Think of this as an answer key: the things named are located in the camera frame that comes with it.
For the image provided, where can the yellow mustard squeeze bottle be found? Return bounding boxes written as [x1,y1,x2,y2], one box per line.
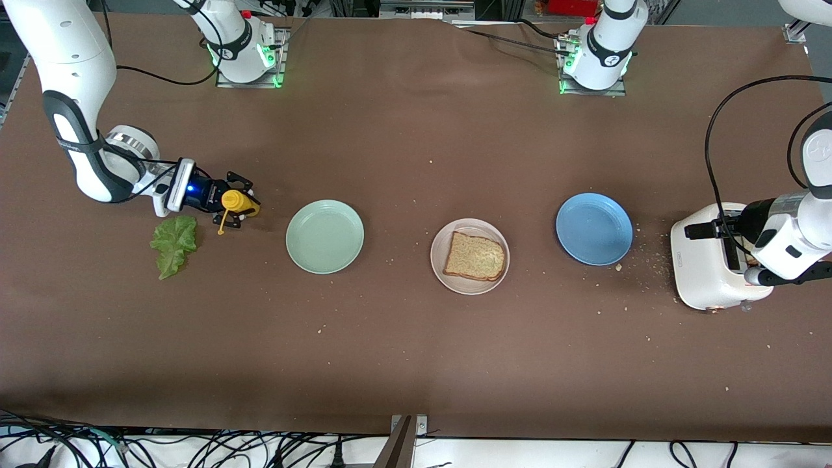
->
[216,190,262,235]

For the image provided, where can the mint green plate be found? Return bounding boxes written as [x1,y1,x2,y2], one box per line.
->
[286,199,365,275]

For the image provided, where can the blue plate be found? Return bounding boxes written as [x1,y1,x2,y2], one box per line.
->
[556,192,634,267]

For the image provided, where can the beige plate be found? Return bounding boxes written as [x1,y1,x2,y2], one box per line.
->
[430,218,511,296]

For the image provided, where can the white toaster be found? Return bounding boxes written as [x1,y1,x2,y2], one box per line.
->
[670,202,775,314]

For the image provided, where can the green lettuce leaf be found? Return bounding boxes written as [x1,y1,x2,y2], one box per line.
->
[149,215,198,281]

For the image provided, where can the aluminium corner profile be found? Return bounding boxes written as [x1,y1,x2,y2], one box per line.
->
[783,10,820,45]

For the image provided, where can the red box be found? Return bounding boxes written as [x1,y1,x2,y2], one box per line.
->
[548,0,602,17]

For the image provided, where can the long black arm cable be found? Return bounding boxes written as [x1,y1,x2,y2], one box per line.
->
[97,0,225,85]
[705,75,832,231]

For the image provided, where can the aluminium table rail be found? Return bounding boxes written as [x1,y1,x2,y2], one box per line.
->
[0,55,30,127]

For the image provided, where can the grey metal frame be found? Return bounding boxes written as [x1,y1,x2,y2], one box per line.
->
[380,0,475,20]

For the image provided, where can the black cable tangle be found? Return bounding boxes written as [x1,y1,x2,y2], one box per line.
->
[0,409,456,468]

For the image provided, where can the metal mounting bracket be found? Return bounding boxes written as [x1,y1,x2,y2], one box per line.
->
[374,414,428,468]

